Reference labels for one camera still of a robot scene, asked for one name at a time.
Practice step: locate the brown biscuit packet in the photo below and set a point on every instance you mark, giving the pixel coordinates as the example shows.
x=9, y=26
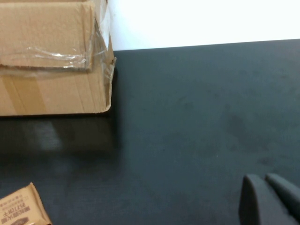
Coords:
x=18, y=211

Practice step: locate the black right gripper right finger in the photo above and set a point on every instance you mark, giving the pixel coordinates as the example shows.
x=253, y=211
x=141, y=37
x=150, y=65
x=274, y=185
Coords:
x=286, y=189

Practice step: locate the taped empty cardboard box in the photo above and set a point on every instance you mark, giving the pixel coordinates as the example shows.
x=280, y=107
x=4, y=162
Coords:
x=47, y=89

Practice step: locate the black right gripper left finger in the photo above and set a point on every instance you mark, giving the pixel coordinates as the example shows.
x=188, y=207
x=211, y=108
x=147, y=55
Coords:
x=257, y=206

